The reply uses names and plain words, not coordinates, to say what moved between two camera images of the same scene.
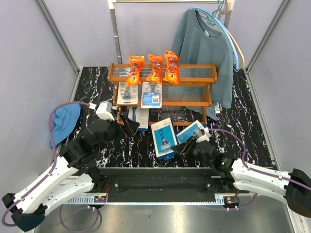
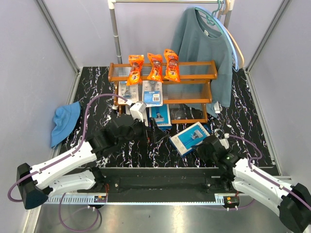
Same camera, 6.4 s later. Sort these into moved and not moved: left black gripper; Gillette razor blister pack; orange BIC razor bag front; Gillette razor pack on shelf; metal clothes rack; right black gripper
Moved: left black gripper; right black gripper
Not moved: Gillette razor blister pack; metal clothes rack; Gillette razor pack on shelf; orange BIC razor bag front
